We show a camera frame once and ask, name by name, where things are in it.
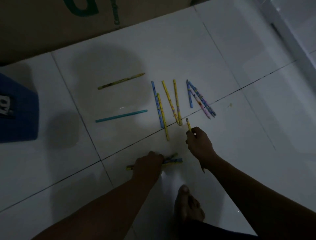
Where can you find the person's right hand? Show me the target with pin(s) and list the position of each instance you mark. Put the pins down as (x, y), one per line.
(201, 145)

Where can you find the person's left hand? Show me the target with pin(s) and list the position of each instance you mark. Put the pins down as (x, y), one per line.
(147, 167)

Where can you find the person's left fingers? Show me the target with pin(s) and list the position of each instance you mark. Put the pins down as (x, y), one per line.
(156, 156)

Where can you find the person's right fingers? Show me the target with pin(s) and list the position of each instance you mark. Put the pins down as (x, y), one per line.
(192, 134)

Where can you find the short yellow pencil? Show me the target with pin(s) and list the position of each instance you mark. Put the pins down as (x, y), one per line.
(188, 124)

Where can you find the blue patterned pencil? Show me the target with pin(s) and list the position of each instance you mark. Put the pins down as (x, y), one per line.
(203, 100)
(157, 105)
(174, 161)

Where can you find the person's right forearm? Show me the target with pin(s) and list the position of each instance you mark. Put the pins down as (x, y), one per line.
(251, 197)

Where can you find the person's left forearm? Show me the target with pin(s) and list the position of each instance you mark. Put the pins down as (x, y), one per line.
(103, 210)

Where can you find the pink patterned pencil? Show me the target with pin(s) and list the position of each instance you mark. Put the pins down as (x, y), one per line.
(200, 105)

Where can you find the short blue pencil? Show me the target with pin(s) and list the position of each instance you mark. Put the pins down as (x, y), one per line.
(189, 95)

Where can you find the plain teal pencil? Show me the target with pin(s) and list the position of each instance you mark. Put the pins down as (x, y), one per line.
(121, 116)

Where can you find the person's bare foot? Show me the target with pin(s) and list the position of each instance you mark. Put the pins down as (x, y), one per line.
(187, 205)

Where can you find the person's dark shorts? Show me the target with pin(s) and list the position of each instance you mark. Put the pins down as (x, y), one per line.
(212, 232)

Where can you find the blue container with white label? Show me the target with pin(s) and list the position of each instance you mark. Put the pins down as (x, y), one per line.
(18, 111)

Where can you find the brown cardboard box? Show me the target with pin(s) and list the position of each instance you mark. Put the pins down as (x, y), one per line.
(61, 22)

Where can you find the white metal frame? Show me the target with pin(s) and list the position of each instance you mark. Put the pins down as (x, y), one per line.
(288, 37)

